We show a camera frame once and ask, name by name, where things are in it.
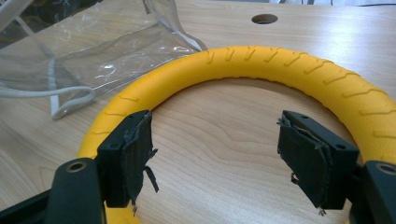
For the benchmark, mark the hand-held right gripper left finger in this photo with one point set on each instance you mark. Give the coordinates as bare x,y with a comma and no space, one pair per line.
121,161

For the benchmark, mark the clear plastic bag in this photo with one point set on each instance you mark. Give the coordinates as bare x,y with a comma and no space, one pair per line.
102,53

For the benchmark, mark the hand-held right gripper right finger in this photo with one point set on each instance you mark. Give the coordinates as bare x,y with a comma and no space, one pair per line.
314,158

